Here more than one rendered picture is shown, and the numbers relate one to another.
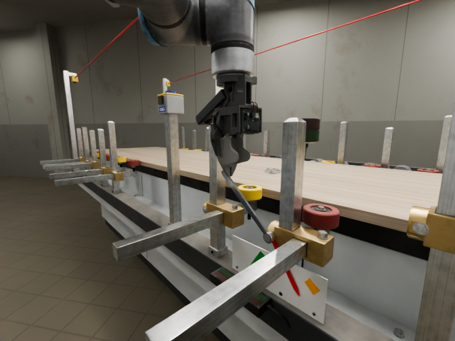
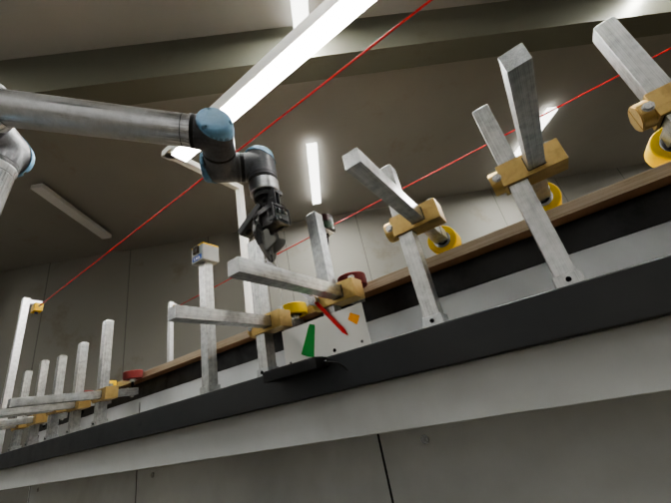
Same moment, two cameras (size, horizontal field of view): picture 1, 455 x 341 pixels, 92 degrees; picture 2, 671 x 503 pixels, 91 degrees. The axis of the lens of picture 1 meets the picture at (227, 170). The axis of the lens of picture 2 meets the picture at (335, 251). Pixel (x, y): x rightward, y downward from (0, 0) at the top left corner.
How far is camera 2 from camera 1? 0.59 m
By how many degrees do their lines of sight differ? 37
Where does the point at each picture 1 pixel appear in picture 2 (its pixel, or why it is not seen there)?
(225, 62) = (259, 183)
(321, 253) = (351, 284)
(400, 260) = not seen: hidden behind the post
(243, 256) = (295, 344)
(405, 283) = not seen: hidden behind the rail
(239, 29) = (266, 167)
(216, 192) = (260, 302)
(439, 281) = (409, 251)
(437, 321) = (419, 275)
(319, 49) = (359, 256)
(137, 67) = (123, 305)
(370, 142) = not seen: hidden behind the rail
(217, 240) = (267, 354)
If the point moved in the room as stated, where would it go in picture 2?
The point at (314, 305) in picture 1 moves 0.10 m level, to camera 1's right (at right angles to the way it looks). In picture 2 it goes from (359, 333) to (399, 326)
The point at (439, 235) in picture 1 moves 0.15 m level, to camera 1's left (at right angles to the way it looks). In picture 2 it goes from (396, 226) to (335, 231)
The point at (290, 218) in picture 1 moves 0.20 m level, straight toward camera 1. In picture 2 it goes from (326, 276) to (314, 246)
